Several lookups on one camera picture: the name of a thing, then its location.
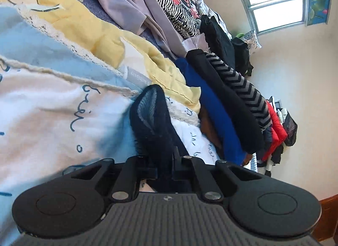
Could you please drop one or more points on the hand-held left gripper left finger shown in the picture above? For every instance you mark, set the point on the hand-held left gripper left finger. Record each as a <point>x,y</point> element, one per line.
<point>151,172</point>

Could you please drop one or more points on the dark navy garment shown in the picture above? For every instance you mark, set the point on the dark navy garment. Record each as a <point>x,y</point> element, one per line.
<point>151,119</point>

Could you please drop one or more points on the purple garment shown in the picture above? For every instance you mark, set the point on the purple garment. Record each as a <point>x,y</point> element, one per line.
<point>195,42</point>

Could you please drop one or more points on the chevron striped garment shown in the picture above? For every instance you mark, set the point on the chevron striped garment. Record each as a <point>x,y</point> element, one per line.
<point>243,84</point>

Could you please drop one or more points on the brown wooden door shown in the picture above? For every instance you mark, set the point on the brown wooden door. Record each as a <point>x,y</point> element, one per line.
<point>328,214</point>

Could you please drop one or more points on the brown garment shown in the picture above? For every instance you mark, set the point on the brown garment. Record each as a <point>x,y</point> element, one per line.
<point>208,127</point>

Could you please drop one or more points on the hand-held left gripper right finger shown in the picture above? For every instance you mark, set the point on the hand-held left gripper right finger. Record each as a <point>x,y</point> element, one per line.
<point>180,167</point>

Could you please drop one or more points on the navy puffer jacket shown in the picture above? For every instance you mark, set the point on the navy puffer jacket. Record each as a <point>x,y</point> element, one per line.
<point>266,140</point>

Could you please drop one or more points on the dark bag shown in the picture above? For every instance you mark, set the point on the dark bag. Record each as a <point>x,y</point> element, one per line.
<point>241,55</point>

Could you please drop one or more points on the white crumpled cloth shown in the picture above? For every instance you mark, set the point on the white crumpled cloth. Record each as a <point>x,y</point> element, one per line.
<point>208,8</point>

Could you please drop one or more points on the black knit garment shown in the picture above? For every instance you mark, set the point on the black knit garment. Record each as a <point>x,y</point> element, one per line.
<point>237,108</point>

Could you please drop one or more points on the royal blue garment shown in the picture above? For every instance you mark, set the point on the royal blue garment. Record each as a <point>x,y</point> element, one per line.
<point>214,108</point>

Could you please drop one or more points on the plaid cloth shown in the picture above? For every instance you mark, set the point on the plaid cloth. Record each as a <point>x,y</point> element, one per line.
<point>254,164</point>

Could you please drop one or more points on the green plastic chair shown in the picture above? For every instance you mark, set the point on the green plastic chair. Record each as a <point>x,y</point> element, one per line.
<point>239,35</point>

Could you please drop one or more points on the floral pillow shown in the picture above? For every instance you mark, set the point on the floral pillow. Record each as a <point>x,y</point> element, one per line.
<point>252,38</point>

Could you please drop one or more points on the yellow and blue lace quilt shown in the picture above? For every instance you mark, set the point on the yellow and blue lace quilt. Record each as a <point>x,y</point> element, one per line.
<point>87,24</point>

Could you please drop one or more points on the red puffer jacket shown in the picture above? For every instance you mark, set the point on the red puffer jacket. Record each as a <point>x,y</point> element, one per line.
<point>277,124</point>

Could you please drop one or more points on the zebra floral printed cloth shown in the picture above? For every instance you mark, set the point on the zebra floral printed cloth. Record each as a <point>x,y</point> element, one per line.
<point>179,3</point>

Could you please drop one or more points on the grey lilac garment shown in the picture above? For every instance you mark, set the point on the grey lilac garment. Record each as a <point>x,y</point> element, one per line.
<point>124,0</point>

